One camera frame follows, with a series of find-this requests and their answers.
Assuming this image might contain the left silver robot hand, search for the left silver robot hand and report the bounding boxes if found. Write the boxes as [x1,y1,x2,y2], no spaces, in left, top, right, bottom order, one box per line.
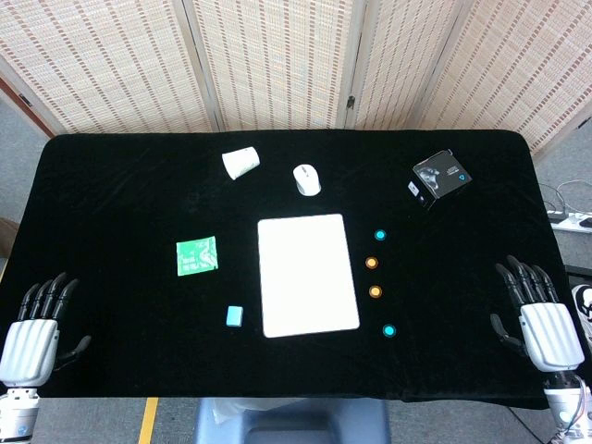
[0,271,93,389]

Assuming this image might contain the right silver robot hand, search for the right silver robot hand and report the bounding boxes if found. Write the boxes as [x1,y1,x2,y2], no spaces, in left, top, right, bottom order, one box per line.
[489,254,586,374]

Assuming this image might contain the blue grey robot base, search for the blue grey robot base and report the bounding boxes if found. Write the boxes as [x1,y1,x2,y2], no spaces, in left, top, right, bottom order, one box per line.
[191,396,392,444]

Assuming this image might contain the white black sneaker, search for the white black sneaker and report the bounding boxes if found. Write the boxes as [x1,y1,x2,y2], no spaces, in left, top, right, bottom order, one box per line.
[571,284,592,352]

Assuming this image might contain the brown cardboard box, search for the brown cardboard box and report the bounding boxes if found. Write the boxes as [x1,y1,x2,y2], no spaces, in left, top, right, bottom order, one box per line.
[0,216,19,258]

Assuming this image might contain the white power strip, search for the white power strip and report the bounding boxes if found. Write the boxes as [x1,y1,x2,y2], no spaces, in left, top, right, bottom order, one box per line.
[548,208,592,234]

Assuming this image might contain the black velvet tablecloth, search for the black velvet tablecloth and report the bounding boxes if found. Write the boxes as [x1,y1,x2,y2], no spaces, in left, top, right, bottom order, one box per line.
[0,130,577,413]

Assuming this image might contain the green tea packet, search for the green tea packet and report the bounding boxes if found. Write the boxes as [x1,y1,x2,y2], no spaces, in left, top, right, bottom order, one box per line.
[176,234,219,278]

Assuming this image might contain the black cardboard product box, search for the black cardboard product box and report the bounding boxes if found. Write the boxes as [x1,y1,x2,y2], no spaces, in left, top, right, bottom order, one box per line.
[406,148,474,212]

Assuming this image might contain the white mouse pad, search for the white mouse pad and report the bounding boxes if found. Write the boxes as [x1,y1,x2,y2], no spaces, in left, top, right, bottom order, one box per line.
[256,213,361,339]

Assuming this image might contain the white paper cup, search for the white paper cup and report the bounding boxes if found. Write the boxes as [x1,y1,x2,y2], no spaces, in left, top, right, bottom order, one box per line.
[220,145,261,180]

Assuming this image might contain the white computer mouse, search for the white computer mouse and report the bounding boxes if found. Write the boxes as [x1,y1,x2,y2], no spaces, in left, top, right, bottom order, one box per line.
[291,164,322,197]

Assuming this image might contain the woven bamboo folding screen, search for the woven bamboo folding screen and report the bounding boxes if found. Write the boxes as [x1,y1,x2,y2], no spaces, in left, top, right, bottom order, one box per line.
[0,0,592,156]

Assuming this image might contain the grey floor cables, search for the grey floor cables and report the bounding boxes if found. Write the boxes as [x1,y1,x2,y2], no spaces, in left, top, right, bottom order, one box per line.
[538,179,592,218]

